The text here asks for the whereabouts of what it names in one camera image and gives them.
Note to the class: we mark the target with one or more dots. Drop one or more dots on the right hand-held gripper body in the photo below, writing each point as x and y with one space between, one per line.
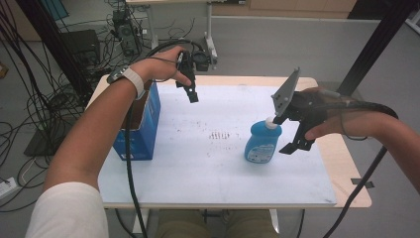
307 109

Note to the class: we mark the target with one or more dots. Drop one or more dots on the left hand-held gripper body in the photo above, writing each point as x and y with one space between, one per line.
186 71

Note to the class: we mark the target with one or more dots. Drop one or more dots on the blue bottle with white cap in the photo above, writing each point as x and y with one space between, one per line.
262 142

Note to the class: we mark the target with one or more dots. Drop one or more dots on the blue cardboard box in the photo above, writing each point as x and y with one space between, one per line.
148 132

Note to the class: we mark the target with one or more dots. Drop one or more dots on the person's left hand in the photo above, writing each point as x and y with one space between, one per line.
158 67

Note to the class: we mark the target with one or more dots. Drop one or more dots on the person's right hand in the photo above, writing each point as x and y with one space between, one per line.
350 122

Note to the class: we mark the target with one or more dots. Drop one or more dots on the wristwatch with white band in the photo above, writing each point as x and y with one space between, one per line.
135 81

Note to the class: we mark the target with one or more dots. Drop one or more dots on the black computer tower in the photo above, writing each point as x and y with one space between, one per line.
127 33

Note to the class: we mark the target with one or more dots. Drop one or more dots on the black tape strip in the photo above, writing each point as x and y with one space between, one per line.
362 182

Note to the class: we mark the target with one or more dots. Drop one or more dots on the white table mat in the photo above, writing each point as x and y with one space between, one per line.
198 178

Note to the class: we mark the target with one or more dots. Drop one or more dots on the wooden cabinet base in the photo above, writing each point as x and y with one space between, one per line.
297 6

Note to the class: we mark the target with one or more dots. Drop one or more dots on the black equipment case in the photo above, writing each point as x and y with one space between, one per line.
81 43

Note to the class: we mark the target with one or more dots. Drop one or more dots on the khaki trousers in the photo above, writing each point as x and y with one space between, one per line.
185 224

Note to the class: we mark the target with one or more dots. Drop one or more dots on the teal panel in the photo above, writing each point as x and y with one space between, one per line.
59 8

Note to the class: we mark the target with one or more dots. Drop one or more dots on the white shirt sleeve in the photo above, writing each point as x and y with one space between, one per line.
69 211

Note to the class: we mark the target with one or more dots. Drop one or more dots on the white power strip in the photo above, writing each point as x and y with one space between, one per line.
7 188

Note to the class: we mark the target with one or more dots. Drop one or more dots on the white desk frame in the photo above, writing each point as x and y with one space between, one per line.
209 26

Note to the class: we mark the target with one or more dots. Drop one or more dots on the black frame post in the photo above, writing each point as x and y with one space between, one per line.
49 36
373 49

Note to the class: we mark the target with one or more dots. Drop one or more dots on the black floor base plate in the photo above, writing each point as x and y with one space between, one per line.
39 145

